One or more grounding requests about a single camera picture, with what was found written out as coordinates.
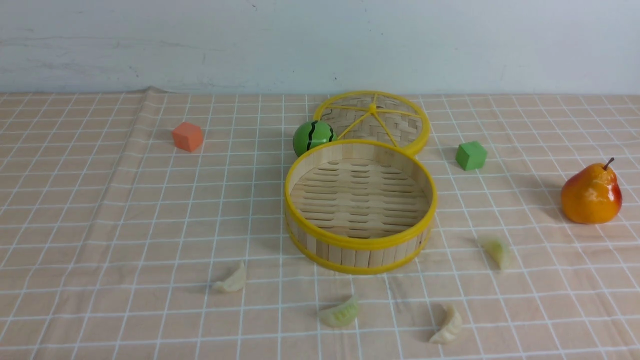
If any orange yellow pear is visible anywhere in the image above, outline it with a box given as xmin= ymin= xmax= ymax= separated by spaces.
xmin=560 ymin=157 xmax=623 ymax=224

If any beige checked tablecloth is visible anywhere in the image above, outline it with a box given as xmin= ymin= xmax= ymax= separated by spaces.
xmin=0 ymin=89 xmax=640 ymax=360

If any green watermelon ball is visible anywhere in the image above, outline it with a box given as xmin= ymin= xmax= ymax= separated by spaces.
xmin=292 ymin=120 xmax=337 ymax=157

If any orange foam cube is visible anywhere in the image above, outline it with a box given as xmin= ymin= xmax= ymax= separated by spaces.
xmin=171 ymin=121 xmax=204 ymax=153

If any bamboo steamer tray yellow rim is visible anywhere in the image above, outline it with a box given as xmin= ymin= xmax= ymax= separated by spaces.
xmin=283 ymin=139 xmax=438 ymax=275

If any green foam cube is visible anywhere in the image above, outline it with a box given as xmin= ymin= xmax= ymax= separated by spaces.
xmin=455 ymin=141 xmax=488 ymax=171

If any white dumpling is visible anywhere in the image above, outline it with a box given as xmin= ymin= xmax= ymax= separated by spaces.
xmin=429 ymin=303 xmax=463 ymax=345
xmin=212 ymin=260 xmax=247 ymax=293

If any bamboo steamer lid yellow rim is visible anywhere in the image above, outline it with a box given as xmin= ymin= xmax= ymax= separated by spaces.
xmin=313 ymin=90 xmax=431 ymax=156

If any green dumpling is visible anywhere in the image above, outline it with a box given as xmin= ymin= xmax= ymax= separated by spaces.
xmin=318 ymin=294 xmax=360 ymax=328
xmin=480 ymin=237 xmax=512 ymax=272

